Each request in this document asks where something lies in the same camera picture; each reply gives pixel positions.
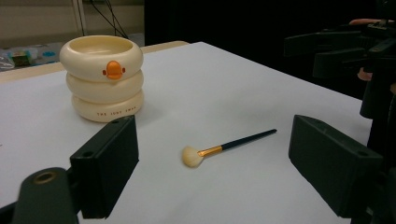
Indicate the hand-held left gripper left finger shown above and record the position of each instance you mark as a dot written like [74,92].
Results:
[104,161]

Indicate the black curtain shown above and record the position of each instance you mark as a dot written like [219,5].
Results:
[249,21]

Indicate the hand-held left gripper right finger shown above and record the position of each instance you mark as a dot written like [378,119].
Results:
[333,161]

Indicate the white upright post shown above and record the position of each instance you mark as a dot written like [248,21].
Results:
[77,15]

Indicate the small colourful box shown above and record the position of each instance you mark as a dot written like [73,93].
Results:
[20,57]

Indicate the clear plastic bag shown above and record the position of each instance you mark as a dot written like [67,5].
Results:
[5,63]

